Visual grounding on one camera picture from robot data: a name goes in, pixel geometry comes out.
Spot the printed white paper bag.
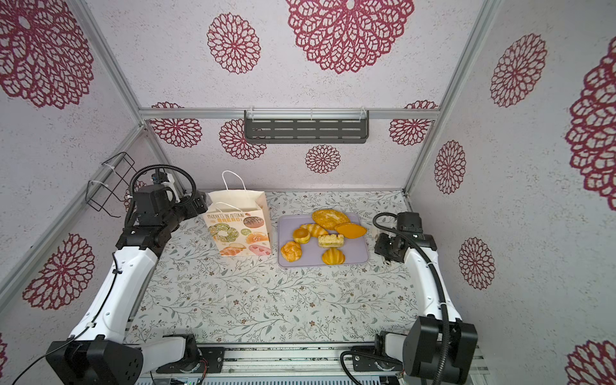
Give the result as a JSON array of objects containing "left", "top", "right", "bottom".
[{"left": 202, "top": 183, "right": 273, "bottom": 258}]

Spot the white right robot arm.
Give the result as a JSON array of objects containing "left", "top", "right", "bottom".
[{"left": 339, "top": 233, "right": 478, "bottom": 384}]

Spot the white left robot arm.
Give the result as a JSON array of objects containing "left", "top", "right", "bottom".
[{"left": 45, "top": 185, "right": 207, "bottom": 384}]

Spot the orange oval bread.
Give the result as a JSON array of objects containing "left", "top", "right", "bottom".
[{"left": 335, "top": 222, "right": 367, "bottom": 239}]

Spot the orange shell bread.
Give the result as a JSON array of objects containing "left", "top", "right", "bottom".
[{"left": 322, "top": 248, "right": 346, "bottom": 266}]

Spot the round crusty yellow bread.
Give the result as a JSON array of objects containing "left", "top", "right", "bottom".
[{"left": 312, "top": 210, "right": 351, "bottom": 231}]

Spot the striped croissant bread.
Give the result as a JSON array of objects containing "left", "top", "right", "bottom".
[{"left": 301, "top": 223, "right": 329, "bottom": 237}]

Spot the lilac plastic tray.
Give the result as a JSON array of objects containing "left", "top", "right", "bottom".
[{"left": 277, "top": 214, "right": 370, "bottom": 268}]

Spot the knotted golden bun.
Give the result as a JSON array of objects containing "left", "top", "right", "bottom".
[{"left": 281, "top": 242, "right": 303, "bottom": 262}]

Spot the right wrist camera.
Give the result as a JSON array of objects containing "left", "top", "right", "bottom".
[{"left": 396, "top": 212, "right": 424, "bottom": 234}]

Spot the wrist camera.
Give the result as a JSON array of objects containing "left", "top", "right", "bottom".
[
  {"left": 396, "top": 212, "right": 424, "bottom": 234},
  {"left": 131, "top": 169, "right": 179, "bottom": 218}
]

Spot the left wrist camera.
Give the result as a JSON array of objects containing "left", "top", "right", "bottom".
[{"left": 131, "top": 169, "right": 179, "bottom": 218}]

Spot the black wire wall rack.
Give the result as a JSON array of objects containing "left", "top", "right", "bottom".
[{"left": 83, "top": 152, "right": 137, "bottom": 218}]

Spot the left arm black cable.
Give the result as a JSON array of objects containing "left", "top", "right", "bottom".
[{"left": 9, "top": 249, "right": 121, "bottom": 385}]

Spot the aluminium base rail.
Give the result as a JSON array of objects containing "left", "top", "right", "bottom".
[{"left": 134, "top": 342, "right": 492, "bottom": 385}]

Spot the grey wall shelf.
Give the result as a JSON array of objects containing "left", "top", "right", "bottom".
[{"left": 244, "top": 110, "right": 370, "bottom": 144}]

